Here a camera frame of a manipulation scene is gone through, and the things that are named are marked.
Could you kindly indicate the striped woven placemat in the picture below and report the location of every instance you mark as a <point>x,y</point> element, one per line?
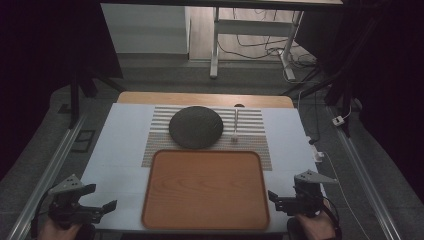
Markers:
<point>248,151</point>

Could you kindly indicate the white table cover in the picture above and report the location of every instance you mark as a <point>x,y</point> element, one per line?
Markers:
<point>116,150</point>

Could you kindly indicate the white power adapter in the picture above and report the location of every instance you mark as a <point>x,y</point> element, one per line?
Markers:
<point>338,120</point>

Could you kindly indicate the white utensil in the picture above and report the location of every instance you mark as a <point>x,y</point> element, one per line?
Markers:
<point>235,125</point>

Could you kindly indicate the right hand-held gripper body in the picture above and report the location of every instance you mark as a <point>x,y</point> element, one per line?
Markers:
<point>308,200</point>

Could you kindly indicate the brown wooden tray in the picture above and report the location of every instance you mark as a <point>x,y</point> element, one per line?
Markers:
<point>205,191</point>

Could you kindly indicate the white cabinet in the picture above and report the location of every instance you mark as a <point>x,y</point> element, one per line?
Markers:
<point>145,30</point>

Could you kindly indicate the person's left hand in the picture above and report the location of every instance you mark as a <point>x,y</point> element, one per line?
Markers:
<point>56,232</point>

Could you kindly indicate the white desk frame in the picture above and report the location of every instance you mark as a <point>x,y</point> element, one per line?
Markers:
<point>248,27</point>

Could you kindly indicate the dark table grommet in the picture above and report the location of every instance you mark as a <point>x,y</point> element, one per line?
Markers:
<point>239,105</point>

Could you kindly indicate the person's right hand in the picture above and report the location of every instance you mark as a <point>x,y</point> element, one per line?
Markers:
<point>315,227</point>

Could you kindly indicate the black floor frame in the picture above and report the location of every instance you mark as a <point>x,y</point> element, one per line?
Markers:
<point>83,141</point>

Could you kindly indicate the dark round plate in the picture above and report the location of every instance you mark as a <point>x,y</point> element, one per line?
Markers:
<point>196,127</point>

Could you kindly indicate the aluminium rail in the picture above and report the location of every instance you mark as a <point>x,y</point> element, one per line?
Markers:
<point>365,176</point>
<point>46,176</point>

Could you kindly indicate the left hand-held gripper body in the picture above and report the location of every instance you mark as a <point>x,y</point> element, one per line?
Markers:
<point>68,208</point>

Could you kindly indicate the dark curtain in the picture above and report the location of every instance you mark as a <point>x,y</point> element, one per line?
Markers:
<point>390,83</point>
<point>36,66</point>

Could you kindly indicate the black tripod stand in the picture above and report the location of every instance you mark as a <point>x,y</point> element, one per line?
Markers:
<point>75,96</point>
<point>333,86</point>

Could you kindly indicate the white plug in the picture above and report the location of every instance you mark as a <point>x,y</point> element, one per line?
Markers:
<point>318,155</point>

